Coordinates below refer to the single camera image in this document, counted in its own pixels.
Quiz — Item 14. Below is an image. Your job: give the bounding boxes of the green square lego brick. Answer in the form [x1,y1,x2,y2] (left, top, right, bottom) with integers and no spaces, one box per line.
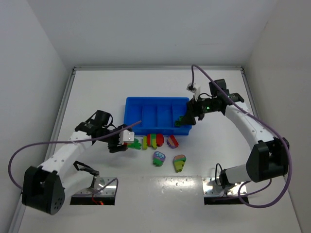
[174,116,185,128]

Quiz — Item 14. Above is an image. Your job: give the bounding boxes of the green lego cluster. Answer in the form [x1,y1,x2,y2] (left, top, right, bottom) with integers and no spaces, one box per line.
[127,138,141,150]

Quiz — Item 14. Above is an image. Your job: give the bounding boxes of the red purple rounded lego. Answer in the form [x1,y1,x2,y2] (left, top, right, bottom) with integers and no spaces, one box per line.
[167,135,179,149]

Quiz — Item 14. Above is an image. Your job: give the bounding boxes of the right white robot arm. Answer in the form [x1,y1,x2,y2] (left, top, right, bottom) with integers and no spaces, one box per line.
[175,79,289,188]

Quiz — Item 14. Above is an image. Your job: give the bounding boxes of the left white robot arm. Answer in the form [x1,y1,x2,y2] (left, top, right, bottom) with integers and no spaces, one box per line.
[22,110,135,215]

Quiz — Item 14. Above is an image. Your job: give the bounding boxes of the blue divided plastic bin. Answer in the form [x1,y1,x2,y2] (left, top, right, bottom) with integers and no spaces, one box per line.
[124,97,192,136]

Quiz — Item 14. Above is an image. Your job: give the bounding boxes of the striped red green lego stack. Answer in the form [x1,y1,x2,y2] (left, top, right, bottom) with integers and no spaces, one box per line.
[141,133,164,150]

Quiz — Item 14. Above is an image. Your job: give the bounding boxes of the purple paw print lego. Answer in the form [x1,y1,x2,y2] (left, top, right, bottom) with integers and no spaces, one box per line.
[153,151,166,166]

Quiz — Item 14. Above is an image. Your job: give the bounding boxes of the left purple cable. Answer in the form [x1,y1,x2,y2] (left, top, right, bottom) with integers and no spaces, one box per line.
[8,120,142,198]

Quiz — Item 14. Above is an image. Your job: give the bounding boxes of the purple cable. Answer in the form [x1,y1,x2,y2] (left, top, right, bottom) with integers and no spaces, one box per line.
[190,64,292,208]
[8,120,142,198]

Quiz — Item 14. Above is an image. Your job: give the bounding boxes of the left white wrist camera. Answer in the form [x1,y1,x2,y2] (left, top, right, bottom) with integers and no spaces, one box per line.
[119,130,135,145]

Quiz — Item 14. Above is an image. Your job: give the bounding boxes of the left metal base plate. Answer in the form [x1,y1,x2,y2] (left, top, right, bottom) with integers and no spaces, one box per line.
[69,177,119,206]

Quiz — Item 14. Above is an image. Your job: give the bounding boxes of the metal base plate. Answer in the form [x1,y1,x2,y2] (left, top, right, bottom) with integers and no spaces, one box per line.
[202,177,243,205]
[69,177,119,206]

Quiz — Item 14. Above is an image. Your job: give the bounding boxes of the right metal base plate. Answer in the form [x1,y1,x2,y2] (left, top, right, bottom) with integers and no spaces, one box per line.
[202,177,243,205]

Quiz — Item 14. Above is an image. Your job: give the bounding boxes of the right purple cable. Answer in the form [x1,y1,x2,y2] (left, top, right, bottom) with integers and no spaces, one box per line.
[190,64,292,208]

